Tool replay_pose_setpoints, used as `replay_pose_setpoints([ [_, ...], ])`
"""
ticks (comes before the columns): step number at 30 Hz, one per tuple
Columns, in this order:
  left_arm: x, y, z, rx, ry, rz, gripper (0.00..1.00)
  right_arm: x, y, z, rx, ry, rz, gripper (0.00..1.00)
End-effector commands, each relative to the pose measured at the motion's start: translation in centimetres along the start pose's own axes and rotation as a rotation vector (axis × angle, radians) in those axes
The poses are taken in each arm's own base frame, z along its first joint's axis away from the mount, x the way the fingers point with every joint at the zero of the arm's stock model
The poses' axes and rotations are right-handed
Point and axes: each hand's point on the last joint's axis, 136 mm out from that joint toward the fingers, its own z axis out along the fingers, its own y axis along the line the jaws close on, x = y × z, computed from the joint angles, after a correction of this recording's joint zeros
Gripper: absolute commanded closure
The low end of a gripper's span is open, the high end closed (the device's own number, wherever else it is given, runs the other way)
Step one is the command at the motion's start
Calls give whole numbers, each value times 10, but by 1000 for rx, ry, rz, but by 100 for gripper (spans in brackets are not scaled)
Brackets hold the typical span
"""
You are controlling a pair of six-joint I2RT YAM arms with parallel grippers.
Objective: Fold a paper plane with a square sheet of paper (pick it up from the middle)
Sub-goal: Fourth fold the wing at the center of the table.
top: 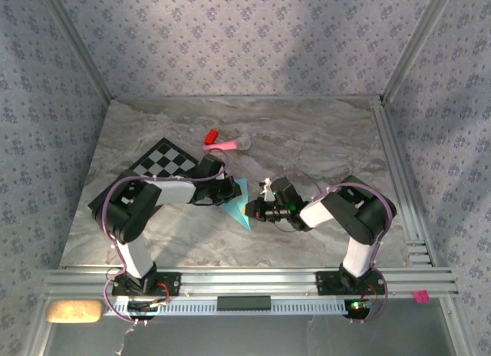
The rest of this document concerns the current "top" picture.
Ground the light blue cloth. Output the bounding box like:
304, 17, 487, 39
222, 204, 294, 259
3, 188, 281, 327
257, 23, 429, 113
220, 178, 253, 232

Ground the pink toy microphone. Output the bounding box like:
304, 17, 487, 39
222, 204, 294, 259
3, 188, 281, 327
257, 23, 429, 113
203, 136, 252, 154

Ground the black and white checkerboard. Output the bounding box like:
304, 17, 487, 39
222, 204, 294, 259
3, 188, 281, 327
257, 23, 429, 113
87, 137, 200, 211

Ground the black bar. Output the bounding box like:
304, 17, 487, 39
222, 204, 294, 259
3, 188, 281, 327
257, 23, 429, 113
216, 295, 272, 312

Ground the right control board with light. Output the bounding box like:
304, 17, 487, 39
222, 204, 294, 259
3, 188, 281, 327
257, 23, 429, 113
344, 298, 375, 312

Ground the beige sponge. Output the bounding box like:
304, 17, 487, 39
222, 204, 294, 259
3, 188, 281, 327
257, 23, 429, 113
44, 298, 107, 325

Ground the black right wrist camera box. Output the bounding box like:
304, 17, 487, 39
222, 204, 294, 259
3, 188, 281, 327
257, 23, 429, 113
259, 176, 304, 213

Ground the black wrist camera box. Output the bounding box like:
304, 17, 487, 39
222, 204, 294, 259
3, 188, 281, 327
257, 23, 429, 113
259, 176, 304, 213
196, 153, 227, 180

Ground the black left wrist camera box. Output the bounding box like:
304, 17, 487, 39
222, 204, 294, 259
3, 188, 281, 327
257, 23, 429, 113
196, 153, 227, 180

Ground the long aluminium frame rail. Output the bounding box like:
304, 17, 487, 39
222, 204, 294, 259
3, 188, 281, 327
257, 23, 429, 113
41, 267, 460, 299

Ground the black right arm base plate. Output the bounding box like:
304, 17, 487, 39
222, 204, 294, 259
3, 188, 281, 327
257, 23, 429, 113
315, 270, 387, 296

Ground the white slotted cable duct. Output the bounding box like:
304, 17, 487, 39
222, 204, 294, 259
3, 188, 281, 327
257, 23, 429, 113
103, 297, 352, 317

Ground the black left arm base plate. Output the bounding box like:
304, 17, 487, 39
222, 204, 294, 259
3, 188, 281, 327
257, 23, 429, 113
111, 272, 182, 298

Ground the aluminium side rail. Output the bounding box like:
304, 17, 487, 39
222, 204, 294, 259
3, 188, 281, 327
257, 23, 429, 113
370, 97, 437, 267

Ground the left control board with wires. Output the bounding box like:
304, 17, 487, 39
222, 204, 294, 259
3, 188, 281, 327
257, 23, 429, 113
126, 298, 172, 314

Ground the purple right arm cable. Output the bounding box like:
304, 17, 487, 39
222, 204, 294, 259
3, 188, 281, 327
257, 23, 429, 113
268, 168, 398, 325

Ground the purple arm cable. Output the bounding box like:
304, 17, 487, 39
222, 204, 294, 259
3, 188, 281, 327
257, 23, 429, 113
101, 147, 231, 326
268, 168, 398, 325

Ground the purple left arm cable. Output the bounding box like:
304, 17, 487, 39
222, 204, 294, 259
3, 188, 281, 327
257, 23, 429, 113
101, 147, 231, 326

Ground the aluminium corner post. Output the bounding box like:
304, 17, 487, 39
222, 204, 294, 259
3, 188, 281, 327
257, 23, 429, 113
381, 0, 460, 104
38, 0, 116, 102

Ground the aluminium frame leg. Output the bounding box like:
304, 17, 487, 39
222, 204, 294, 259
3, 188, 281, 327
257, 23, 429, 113
440, 298, 475, 356
22, 298, 53, 356

